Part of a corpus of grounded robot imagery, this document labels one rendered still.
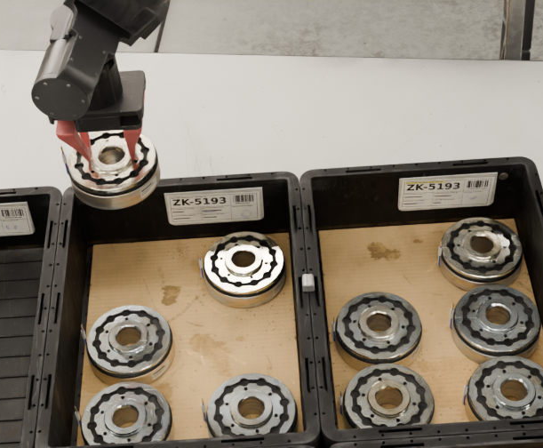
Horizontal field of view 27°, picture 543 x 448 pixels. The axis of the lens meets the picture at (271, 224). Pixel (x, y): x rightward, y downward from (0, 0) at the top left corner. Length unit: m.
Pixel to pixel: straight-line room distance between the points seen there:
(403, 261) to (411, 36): 1.73
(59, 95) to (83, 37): 0.06
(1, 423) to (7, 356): 0.10
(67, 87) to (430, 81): 0.94
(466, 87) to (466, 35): 1.25
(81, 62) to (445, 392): 0.57
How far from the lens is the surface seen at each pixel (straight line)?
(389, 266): 1.44
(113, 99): 1.20
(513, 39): 2.10
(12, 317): 1.45
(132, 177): 1.27
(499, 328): 1.35
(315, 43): 3.10
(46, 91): 1.10
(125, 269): 1.46
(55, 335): 1.29
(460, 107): 1.86
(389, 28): 3.15
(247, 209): 1.44
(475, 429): 1.19
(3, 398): 1.38
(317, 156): 1.77
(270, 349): 1.36
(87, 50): 1.10
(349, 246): 1.46
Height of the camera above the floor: 1.93
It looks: 48 degrees down
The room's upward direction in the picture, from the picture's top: 4 degrees counter-clockwise
